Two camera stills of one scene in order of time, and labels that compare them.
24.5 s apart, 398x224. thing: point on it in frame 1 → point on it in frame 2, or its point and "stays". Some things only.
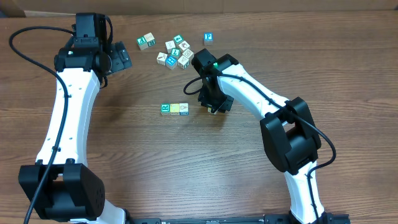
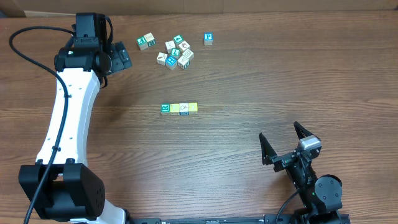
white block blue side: x=183 y=109 stays
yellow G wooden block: x=175 y=109 stays
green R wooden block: x=165 y=109 stays
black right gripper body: x=216 y=99 → x=284 y=161
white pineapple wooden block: x=209 y=110 → x=193 y=108
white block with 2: x=150 y=39 stays
